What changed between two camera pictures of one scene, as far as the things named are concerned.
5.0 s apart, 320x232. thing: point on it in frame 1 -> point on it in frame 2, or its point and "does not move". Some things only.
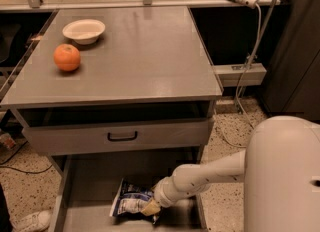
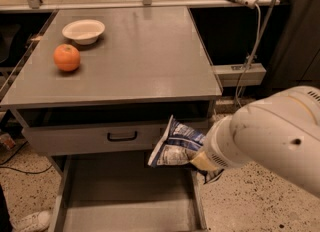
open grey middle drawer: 90,182 does not move
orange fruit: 67,57 does not move
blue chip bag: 131,198 -> 178,145
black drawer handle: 122,139 does not move
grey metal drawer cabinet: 111,93 does not move
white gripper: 163,194 -> 213,150
